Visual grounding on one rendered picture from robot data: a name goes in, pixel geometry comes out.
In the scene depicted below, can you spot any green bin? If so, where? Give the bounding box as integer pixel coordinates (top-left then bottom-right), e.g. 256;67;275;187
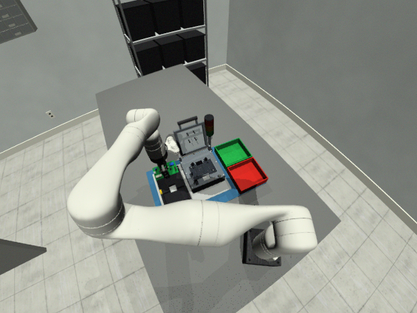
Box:
214;138;252;171

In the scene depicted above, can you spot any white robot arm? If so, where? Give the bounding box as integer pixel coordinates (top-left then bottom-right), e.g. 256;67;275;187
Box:
66;108;317;261

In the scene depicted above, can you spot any red bin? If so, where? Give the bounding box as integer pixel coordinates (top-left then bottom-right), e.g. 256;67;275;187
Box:
227;157;267;195

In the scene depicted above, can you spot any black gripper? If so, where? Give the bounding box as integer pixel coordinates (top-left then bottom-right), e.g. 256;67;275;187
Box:
149;150;170;179

